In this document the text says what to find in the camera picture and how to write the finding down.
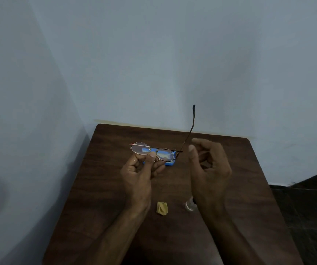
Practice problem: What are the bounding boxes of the person's right hand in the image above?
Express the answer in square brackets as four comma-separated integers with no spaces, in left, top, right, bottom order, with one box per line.
[188,138,233,211]

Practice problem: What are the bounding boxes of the person's left hand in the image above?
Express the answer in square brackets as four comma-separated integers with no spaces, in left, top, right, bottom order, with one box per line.
[120,152,167,211]

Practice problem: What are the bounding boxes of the thin metal frame eyeglasses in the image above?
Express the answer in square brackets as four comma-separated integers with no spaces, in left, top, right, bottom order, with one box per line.
[129,104,196,163]

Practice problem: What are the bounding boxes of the person's right forearm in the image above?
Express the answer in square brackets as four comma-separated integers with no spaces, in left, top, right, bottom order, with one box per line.
[199,204,261,265]

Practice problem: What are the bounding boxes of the person's left forearm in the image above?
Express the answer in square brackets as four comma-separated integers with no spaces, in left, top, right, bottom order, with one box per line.
[88,205,151,265]

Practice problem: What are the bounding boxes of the blue box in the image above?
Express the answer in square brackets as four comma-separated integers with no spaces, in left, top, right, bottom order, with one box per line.
[142,147,179,167]

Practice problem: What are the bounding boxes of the small clear bottle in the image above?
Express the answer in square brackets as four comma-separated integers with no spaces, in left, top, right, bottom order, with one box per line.
[184,196,198,212]

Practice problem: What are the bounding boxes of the crumpled yellow cloth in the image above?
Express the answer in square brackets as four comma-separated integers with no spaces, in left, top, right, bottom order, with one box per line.
[156,201,168,217]

